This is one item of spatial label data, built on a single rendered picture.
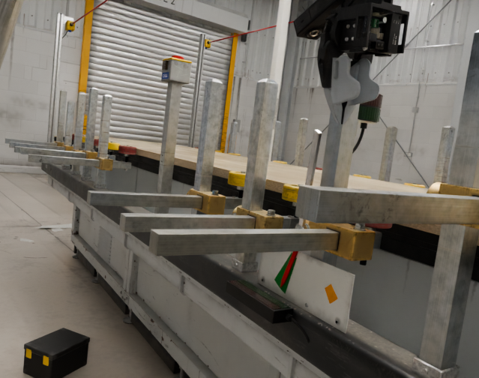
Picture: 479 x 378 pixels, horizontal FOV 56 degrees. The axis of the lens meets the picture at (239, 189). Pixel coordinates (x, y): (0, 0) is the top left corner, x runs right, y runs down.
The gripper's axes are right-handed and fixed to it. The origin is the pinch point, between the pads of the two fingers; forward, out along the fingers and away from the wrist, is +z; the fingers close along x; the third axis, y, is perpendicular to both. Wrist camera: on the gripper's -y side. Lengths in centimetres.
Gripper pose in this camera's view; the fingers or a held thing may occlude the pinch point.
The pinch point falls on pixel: (337, 115)
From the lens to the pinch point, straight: 67.7
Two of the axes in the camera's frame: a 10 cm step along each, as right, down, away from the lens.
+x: 8.5, -0.4, 5.2
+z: -0.8, 9.8, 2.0
